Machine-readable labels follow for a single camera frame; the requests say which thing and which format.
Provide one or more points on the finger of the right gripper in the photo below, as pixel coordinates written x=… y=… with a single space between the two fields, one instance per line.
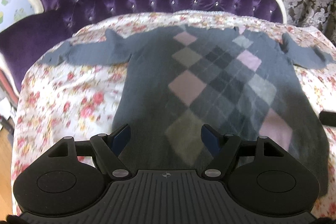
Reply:
x=327 y=117

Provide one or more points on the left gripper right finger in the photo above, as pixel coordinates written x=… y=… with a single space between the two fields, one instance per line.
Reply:
x=223 y=148

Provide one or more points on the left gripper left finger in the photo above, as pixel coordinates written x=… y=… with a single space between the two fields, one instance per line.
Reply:
x=107 y=148

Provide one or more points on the grey argyle knit sweater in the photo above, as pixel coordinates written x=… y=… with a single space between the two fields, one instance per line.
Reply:
x=180 y=78

